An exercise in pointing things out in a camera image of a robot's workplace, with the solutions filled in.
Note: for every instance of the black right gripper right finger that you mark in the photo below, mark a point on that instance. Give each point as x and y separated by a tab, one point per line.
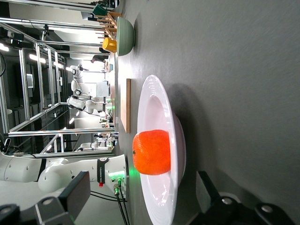
218	206

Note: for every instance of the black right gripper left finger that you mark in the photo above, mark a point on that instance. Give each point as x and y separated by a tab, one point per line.
75	192

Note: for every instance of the orange fruit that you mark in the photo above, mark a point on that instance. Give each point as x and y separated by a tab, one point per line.
152	152

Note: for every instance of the white round plate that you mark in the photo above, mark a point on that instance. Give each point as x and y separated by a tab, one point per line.
153	110

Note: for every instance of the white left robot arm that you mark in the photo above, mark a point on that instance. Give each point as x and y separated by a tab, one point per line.
23	168

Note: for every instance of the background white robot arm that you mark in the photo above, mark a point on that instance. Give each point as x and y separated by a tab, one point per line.
76	103

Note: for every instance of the bamboo cutting board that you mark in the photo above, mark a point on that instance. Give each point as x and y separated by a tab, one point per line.
126	105

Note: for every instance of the small grey monitor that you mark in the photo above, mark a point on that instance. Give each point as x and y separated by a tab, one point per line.
29	80

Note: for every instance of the person in dark clothes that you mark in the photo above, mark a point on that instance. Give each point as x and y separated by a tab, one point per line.
98	58

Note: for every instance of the yellow cup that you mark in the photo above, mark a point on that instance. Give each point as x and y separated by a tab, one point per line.
109	45

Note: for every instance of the pale green bowl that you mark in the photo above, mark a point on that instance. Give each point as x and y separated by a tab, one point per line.
125	35

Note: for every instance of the wooden mug rack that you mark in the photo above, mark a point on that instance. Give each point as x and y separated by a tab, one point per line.
114	14

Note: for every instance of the dark green cup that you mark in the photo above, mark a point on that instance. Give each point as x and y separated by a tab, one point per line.
99	9

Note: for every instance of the aluminium frame cage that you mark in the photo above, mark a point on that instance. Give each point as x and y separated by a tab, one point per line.
58	132

